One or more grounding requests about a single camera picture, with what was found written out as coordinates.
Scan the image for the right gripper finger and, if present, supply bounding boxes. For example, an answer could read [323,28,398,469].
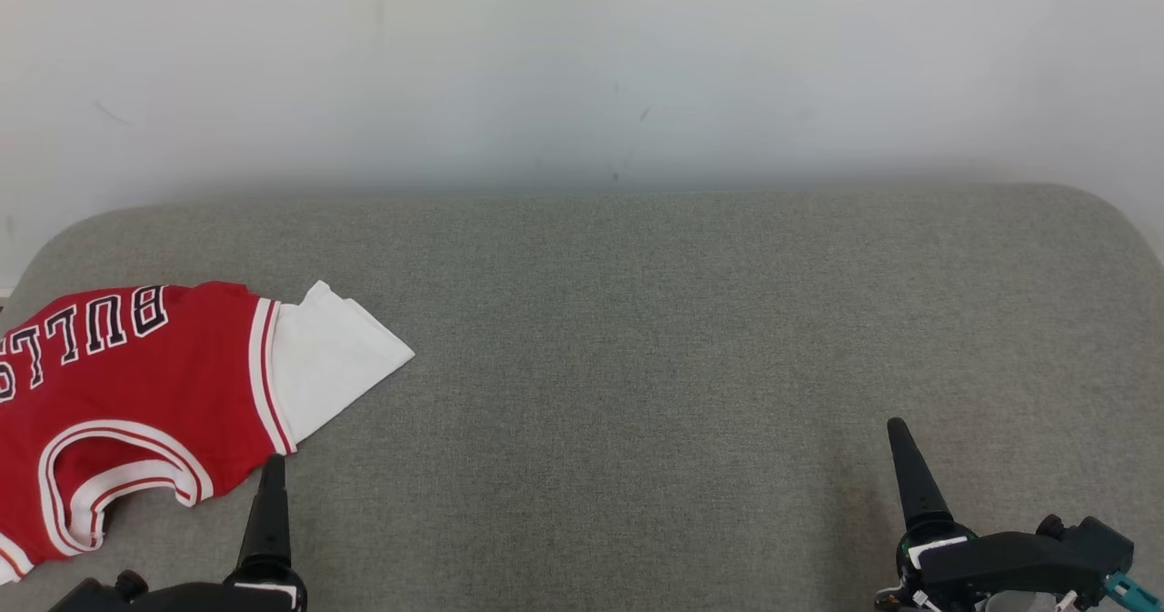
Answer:
[887,417,954,533]

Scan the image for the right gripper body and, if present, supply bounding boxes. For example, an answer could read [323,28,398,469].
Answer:
[875,514,978,612]

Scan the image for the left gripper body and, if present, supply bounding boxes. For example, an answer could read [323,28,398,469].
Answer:
[223,567,308,612]

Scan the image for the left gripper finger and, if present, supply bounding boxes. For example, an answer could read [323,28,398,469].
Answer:
[238,453,294,569]

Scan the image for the red Bulls jersey white sleeves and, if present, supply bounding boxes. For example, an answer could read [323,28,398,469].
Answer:
[0,280,416,586]

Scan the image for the grey fabric sofa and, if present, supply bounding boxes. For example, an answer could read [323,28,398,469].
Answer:
[0,183,1164,612]

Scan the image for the teal connector cable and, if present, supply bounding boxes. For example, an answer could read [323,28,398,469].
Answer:
[1105,573,1164,611]

